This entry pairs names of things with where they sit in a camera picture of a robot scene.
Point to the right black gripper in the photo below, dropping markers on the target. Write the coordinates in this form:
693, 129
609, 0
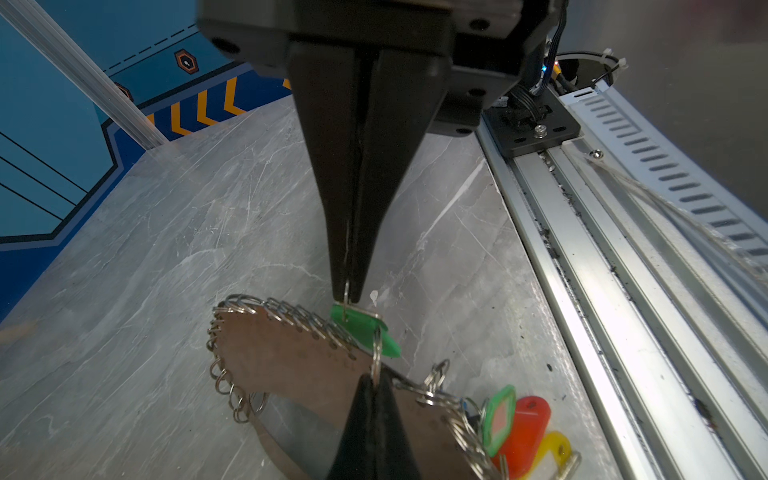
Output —
492, 45

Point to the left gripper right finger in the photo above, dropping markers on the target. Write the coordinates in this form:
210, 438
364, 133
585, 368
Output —
393, 457

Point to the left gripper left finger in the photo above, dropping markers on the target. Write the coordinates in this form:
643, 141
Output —
356, 453

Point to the bunch of coloured keys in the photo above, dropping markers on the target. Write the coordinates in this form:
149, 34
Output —
507, 437

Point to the green key tag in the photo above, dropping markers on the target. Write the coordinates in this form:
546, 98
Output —
361, 325

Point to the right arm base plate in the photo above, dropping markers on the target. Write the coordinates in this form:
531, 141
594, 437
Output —
517, 130

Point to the aluminium front rail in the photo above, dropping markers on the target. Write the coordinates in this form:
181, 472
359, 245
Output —
657, 277

